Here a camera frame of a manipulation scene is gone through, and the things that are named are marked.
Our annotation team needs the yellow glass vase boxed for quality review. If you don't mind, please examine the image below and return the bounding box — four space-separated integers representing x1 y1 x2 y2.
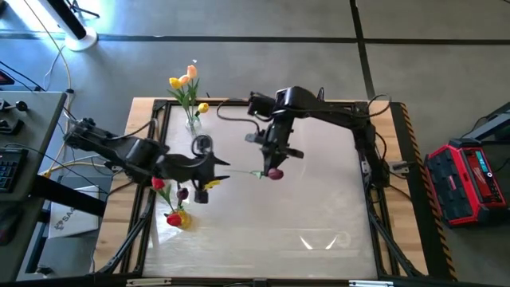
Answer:
171 210 192 231

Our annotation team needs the black floor cable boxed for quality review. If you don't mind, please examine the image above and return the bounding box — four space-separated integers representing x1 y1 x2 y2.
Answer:
0 61 45 92

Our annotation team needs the yellow artificial tulip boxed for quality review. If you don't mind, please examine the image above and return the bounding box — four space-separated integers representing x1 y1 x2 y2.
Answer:
192 101 210 124
167 77 196 125

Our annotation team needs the grey metal bracket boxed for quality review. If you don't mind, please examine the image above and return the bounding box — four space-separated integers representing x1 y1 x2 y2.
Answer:
388 160 411 175

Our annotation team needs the peach artificial tulip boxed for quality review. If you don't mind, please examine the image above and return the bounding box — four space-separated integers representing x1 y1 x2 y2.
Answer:
177 73 196 124
185 64 200 124

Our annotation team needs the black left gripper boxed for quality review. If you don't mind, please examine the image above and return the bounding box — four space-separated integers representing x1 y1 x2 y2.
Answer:
179 137 231 205

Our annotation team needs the black camera cable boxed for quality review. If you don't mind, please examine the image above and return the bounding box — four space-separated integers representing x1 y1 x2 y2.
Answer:
216 98 262 135
191 134 214 156

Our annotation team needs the black aluminium table frame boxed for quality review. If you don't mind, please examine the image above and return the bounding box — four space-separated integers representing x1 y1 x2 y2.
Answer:
93 97 427 287

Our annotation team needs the dark metal beam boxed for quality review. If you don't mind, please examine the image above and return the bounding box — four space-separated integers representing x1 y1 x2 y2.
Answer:
464 101 510 141

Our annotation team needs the white glossy table sheet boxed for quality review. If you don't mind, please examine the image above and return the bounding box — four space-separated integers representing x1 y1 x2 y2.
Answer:
142 105 379 280

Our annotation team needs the clear glass vase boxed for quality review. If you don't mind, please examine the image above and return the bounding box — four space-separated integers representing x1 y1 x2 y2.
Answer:
184 116 206 140

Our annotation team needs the silver metal bracket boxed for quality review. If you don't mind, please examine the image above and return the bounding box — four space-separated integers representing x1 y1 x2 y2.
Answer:
126 278 172 287
348 280 394 287

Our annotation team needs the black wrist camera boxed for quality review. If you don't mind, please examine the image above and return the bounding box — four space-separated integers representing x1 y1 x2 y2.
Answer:
246 92 277 119
158 154 181 179

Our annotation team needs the black joystick knob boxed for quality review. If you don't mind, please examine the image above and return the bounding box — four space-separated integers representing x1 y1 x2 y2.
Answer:
0 99 29 115

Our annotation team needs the grey desk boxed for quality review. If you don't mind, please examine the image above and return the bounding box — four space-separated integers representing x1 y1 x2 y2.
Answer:
0 90 68 282

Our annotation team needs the black right camera cable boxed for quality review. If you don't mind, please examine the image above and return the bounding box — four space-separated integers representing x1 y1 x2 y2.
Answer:
216 98 262 135

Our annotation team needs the black backlit keyboard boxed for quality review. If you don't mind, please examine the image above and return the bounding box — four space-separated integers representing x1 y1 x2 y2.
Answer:
0 147 29 195

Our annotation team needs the small black desk device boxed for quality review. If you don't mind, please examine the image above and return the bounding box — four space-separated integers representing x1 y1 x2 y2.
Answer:
0 118 24 136

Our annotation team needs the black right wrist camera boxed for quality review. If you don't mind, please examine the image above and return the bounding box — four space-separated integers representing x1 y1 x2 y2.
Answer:
246 92 277 119

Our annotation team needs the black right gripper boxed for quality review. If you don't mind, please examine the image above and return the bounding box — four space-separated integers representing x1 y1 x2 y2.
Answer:
245 119 304 173

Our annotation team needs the yellow floor cable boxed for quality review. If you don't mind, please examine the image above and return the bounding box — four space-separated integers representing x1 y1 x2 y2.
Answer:
22 0 120 179

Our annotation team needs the black yellow hazard tape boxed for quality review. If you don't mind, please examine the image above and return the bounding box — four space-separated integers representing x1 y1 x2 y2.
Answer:
398 101 459 281

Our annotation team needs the white floor lamp stand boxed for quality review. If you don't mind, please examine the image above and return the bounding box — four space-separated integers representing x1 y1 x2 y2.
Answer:
37 0 99 52

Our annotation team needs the dark red artificial tulip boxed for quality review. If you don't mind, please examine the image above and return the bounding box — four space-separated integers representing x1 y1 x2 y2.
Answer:
175 187 190 214
225 167 285 182

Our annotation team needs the red black tool case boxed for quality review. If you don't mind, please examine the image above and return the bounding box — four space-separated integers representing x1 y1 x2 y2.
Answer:
422 137 508 228

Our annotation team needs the black left camera cable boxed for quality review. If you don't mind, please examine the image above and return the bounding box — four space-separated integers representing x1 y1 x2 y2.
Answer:
191 134 214 156

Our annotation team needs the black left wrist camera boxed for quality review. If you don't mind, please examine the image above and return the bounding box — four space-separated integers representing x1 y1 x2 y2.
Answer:
158 154 181 179

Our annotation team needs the white printed cardboard box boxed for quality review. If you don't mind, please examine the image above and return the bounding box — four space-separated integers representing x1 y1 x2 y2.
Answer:
47 185 100 239

